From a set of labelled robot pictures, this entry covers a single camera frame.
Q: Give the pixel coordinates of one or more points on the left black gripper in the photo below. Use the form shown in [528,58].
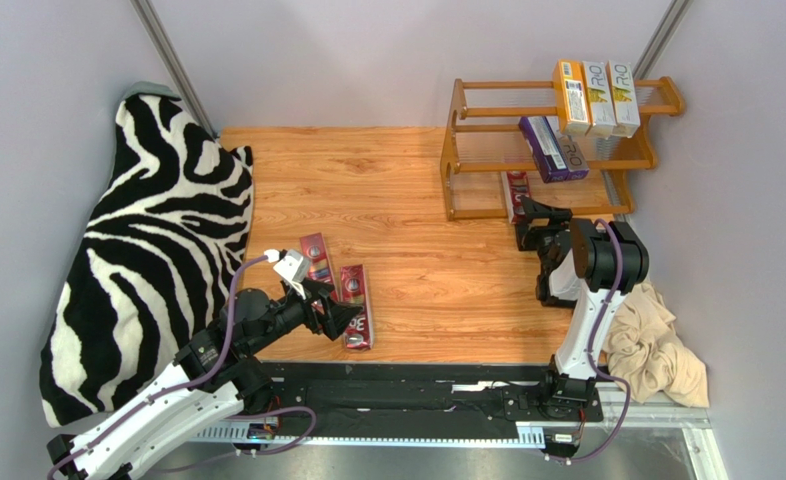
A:
[336,316]

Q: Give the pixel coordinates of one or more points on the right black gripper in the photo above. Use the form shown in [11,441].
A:
[541,233]

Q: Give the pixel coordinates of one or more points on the red 3d toothpaste box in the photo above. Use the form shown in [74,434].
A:
[359,334]
[515,187]

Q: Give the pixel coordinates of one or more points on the purple white R.O.C.S. toothpaste box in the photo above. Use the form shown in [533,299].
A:
[576,163]

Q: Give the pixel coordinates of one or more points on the silver yellow R.O.C.S. toothpaste box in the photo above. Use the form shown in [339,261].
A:
[599,100]

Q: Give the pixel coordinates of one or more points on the orange white R.O.C.S. toothpaste box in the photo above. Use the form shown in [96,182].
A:
[624,98]

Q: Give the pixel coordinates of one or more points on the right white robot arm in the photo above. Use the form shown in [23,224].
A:
[590,267]

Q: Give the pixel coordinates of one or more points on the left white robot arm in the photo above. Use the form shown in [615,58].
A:
[215,376]

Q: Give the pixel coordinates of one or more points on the orange wooden shelf rack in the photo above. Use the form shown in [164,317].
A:
[482,142]

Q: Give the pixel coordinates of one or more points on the small red toothpaste box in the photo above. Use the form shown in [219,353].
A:
[314,247]

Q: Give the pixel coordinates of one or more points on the beige crumpled cloth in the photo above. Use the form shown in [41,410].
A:
[643,348]

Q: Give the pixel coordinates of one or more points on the zebra pattern cushion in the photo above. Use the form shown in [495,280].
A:
[155,261]

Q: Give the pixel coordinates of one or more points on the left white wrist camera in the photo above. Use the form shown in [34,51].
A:
[293,268]

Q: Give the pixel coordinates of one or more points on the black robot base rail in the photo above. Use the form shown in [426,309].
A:
[432,404]

